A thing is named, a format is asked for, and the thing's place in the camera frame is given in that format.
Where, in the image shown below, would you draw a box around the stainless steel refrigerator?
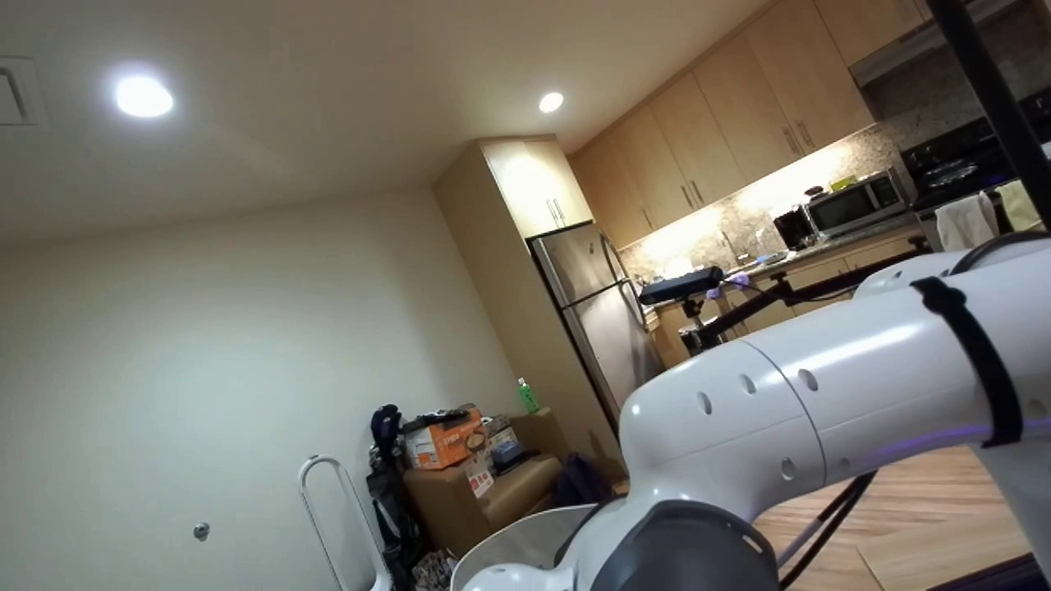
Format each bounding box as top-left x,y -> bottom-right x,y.
530,222 -> 663,431

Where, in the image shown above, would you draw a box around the round ceiling light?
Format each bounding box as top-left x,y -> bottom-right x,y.
109,69 -> 177,123

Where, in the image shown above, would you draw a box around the orange cardboard box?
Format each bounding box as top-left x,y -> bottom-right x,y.
403,406 -> 487,472

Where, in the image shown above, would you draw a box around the grey fabric laundry bag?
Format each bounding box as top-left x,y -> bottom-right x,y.
450,503 -> 593,591

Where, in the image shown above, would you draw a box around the brown cardboard box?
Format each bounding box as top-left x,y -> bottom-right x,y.
403,453 -> 563,555

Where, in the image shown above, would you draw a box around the white metal rack frame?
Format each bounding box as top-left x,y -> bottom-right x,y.
300,453 -> 390,591

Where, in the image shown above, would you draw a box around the green bottle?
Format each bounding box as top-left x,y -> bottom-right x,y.
517,376 -> 541,414

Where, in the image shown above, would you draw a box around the small ceiling light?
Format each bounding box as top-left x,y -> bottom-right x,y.
534,89 -> 568,115

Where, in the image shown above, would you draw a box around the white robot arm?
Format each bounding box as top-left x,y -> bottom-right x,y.
452,233 -> 1051,591

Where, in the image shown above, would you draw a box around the black camera on mount arm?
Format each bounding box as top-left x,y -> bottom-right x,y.
636,252 -> 902,354

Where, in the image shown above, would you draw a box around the silver microwave oven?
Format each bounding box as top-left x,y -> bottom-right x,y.
803,172 -> 905,239

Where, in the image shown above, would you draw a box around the light wood kitchen cabinets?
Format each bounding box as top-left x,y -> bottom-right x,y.
435,0 -> 929,456

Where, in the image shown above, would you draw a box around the black tripod pole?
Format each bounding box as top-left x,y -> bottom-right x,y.
926,0 -> 1051,229

